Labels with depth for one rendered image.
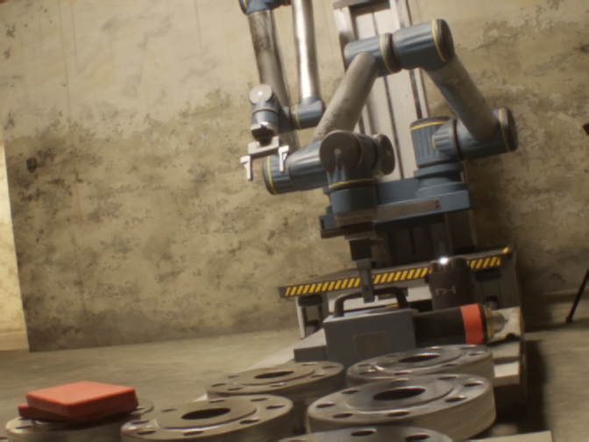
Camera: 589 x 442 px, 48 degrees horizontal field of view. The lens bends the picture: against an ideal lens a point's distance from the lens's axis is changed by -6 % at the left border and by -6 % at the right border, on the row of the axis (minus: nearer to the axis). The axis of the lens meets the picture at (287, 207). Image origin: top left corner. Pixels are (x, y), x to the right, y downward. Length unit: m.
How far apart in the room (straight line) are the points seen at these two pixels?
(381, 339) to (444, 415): 0.75
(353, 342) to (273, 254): 3.12
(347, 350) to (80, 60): 4.32
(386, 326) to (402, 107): 2.12
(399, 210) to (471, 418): 2.29
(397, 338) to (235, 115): 3.42
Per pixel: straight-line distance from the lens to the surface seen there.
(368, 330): 1.61
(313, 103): 2.94
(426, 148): 3.17
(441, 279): 2.08
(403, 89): 3.61
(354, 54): 2.46
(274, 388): 1.19
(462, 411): 0.90
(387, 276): 2.85
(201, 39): 5.08
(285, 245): 4.67
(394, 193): 3.41
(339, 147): 1.64
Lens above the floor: 0.47
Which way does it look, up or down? 4 degrees up
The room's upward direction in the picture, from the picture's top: 9 degrees counter-clockwise
